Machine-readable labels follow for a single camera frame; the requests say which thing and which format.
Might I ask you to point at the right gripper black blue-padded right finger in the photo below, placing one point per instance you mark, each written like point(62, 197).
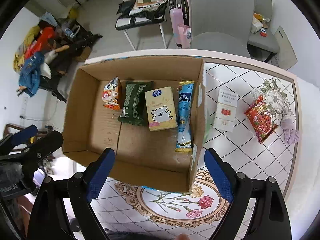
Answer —
point(270, 219)

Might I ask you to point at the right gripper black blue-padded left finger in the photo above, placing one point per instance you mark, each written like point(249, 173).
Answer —
point(49, 220)

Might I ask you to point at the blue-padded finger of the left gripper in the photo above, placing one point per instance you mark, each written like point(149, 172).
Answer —
point(10, 141)

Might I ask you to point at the lilac cloth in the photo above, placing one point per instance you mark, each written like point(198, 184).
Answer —
point(291, 134)

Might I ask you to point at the red snack bag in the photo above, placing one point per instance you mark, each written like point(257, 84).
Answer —
point(260, 118)

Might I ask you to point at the orange cartoon snack bag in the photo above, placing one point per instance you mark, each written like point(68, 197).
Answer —
point(112, 94)

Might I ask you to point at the blue Nestle milk powder sachet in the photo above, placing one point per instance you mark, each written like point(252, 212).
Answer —
point(183, 144)

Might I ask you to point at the patterned floral tablecloth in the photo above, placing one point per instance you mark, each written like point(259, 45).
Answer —
point(124, 208)

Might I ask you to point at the pile of clothes and bags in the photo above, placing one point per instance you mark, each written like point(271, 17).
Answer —
point(47, 52)

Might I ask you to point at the white cigarette carton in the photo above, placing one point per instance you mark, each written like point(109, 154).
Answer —
point(225, 110)

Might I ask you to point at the brown cardboard box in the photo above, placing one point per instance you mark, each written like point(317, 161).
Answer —
point(143, 157)

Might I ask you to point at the green snack packet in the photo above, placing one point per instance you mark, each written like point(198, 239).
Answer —
point(134, 103)

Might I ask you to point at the beige tissue pack with bear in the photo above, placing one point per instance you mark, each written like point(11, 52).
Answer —
point(160, 108)

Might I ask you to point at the beige flat board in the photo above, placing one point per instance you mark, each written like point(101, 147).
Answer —
point(286, 57)

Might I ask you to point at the grey chair far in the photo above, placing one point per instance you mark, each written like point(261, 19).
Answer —
point(261, 42)

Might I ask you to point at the grey chair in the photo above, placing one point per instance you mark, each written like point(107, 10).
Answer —
point(221, 25)
point(261, 42)

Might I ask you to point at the white chair with clutter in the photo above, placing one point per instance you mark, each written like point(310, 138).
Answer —
point(139, 13)

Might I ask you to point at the items on far chair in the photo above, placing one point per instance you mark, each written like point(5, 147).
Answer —
point(260, 24)

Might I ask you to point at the pink paper bag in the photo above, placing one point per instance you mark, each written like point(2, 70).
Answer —
point(185, 35)

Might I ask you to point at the grey chair near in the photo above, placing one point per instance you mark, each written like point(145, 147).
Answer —
point(221, 25)

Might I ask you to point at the pink suitcase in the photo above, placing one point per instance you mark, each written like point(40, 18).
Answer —
point(179, 15)

